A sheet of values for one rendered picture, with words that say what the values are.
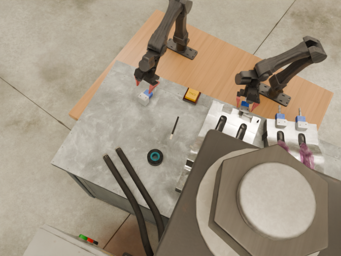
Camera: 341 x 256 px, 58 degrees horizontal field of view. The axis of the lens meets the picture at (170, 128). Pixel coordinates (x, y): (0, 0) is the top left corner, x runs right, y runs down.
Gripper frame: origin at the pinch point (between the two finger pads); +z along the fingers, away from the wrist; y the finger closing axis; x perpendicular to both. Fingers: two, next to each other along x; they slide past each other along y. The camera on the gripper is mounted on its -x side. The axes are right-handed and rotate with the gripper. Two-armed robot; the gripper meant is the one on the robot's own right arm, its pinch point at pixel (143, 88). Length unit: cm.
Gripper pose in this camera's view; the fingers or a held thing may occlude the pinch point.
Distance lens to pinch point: 160.7
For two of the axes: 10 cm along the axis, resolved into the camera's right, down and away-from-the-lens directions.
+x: 5.0, -4.2, 7.6
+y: 8.1, 5.4, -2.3
